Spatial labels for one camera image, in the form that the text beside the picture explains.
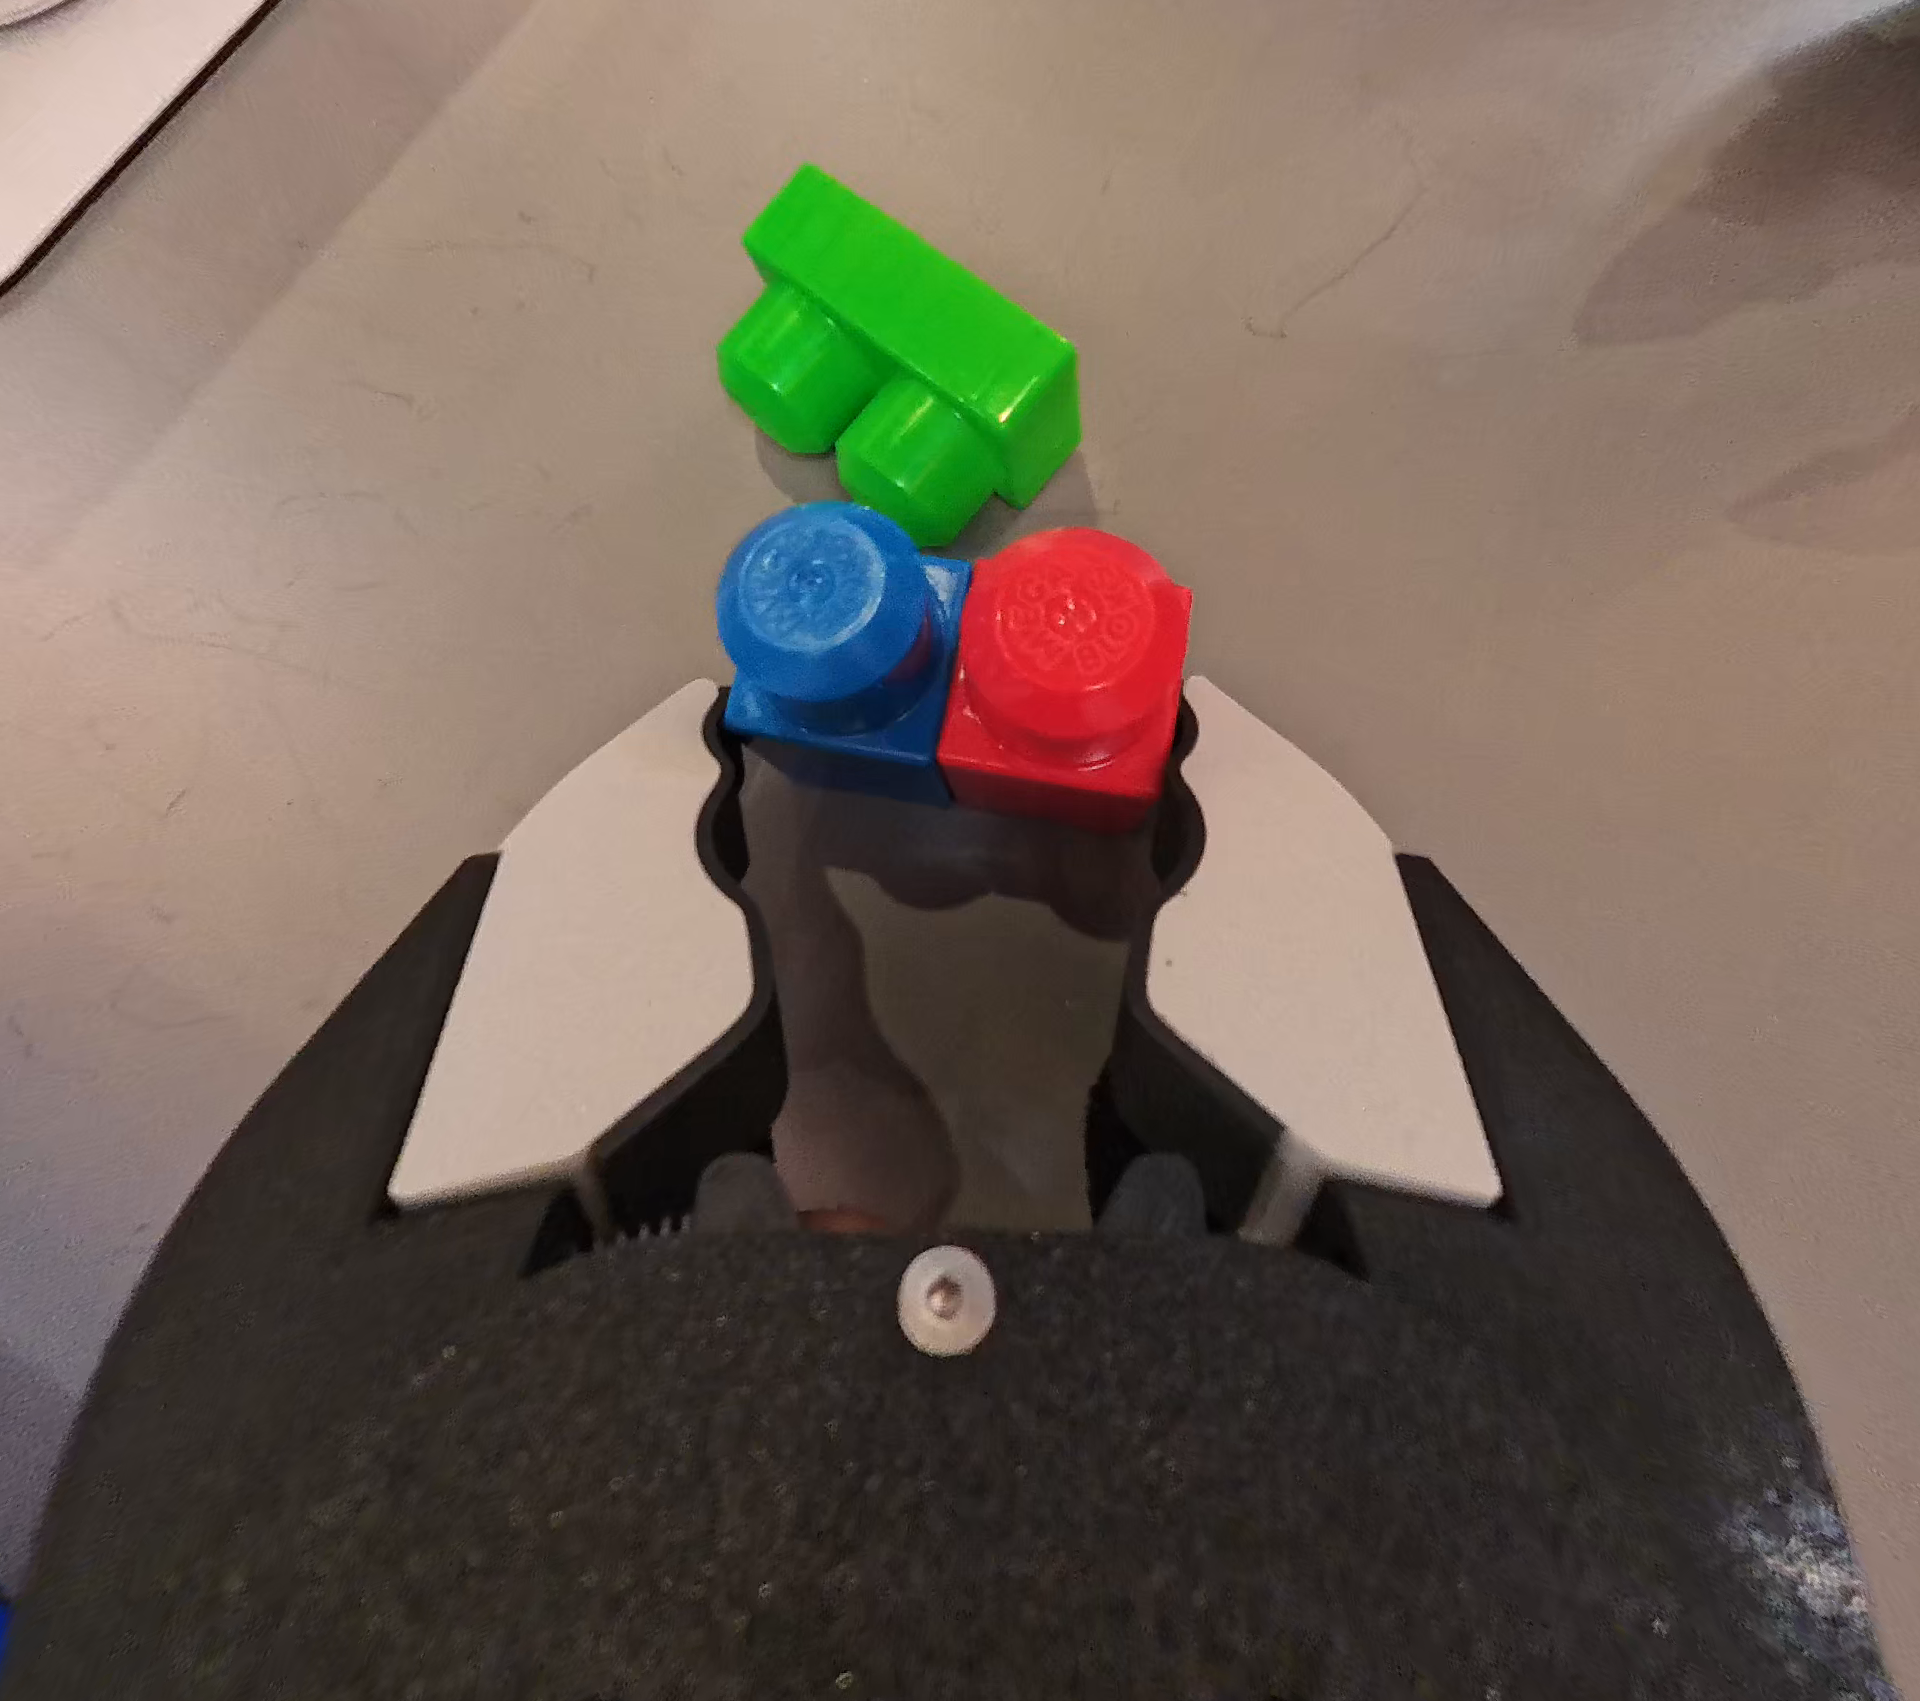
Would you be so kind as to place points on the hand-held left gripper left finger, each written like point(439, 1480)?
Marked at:
point(601, 982)

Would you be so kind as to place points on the blue one-stud block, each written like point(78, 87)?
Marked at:
point(819, 600)

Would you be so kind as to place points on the green toy block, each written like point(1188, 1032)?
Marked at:
point(930, 322)

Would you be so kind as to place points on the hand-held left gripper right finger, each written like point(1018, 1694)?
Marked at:
point(1305, 982)

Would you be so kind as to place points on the grey desk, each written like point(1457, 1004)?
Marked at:
point(1424, 381)

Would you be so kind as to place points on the red toy block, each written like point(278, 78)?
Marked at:
point(1073, 651)

